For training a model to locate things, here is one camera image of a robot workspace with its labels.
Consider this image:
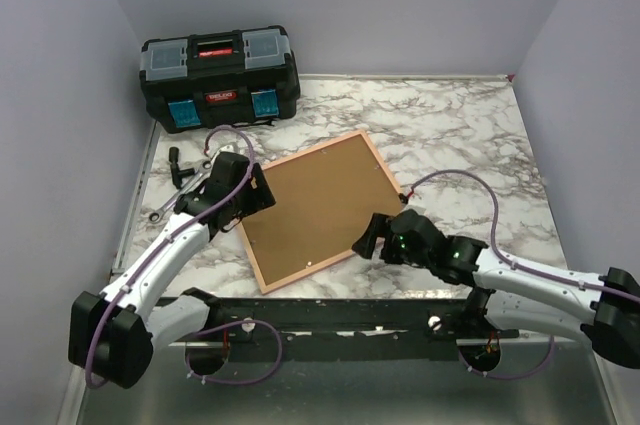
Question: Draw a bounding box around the silver ratchet wrench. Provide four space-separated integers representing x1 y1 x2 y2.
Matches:
148 160 212 223

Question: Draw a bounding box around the pink picture frame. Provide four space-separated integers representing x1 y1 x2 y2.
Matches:
239 130 403 294

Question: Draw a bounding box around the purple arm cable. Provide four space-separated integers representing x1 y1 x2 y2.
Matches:
399 169 609 380
84 127 284 390

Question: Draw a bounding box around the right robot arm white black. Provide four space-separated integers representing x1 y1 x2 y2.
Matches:
352 209 639 369

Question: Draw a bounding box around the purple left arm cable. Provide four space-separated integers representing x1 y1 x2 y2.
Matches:
84 127 284 390

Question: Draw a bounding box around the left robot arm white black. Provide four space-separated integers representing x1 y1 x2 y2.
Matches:
68 152 275 389

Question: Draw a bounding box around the black mounting base plate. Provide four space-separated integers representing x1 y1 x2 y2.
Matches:
184 298 519 363

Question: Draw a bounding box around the black T-handle tool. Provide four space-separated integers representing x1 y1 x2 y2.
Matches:
168 146 196 190

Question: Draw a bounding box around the black plastic toolbox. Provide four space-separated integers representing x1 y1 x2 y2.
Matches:
139 25 301 134

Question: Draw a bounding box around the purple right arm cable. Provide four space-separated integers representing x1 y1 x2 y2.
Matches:
399 169 609 380

